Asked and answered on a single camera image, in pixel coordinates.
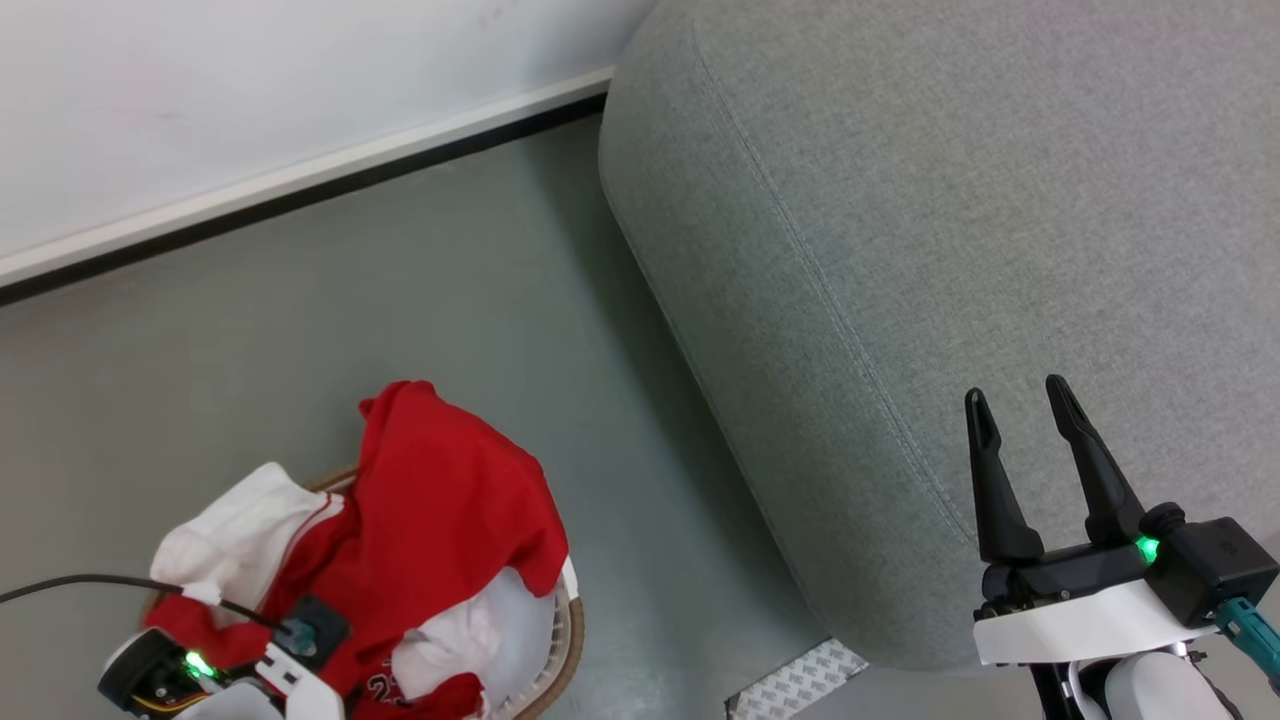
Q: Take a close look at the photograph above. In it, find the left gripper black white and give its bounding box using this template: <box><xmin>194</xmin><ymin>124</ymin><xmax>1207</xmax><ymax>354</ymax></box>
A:
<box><xmin>98</xmin><ymin>628</ymin><xmax>347</xmax><ymax>720</ymax></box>

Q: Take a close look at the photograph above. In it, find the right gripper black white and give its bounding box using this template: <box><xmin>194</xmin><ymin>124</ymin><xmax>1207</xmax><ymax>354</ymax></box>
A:
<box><xmin>965</xmin><ymin>375</ymin><xmax>1217</xmax><ymax>667</ymax></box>

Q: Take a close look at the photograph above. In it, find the white garment with red stripe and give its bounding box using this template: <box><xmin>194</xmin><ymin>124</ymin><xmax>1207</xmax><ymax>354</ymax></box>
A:
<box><xmin>150</xmin><ymin>462</ymin><xmax>347</xmax><ymax>607</ymax></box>

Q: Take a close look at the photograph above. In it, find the red sports jersey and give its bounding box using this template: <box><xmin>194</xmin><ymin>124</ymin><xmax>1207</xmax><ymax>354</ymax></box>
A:
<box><xmin>145</xmin><ymin>380</ymin><xmax>571</xmax><ymax>720</ymax></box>

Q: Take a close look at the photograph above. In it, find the white laundry basket brown rim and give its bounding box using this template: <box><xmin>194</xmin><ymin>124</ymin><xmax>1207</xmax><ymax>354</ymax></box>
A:
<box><xmin>140</xmin><ymin>464</ymin><xmax>587</xmax><ymax>720</ymax></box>

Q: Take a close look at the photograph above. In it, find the white patterned floor sticker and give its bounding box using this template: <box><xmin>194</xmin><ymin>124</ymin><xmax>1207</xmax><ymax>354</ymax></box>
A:
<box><xmin>725</xmin><ymin>638</ymin><xmax>869</xmax><ymax>720</ymax></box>

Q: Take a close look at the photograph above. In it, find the grey fabric sofa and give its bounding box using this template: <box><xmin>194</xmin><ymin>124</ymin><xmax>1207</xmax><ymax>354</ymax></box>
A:
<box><xmin>598</xmin><ymin>0</ymin><xmax>1280</xmax><ymax>673</ymax></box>

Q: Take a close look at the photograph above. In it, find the teal cable connector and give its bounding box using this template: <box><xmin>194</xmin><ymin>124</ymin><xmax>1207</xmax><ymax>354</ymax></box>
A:
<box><xmin>1214</xmin><ymin>597</ymin><xmax>1280</xmax><ymax>697</ymax></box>

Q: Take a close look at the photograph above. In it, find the white wall baseboard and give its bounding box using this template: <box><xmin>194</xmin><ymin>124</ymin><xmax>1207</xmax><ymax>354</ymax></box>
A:
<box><xmin>0</xmin><ymin>65</ymin><xmax>614</xmax><ymax>307</ymax></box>

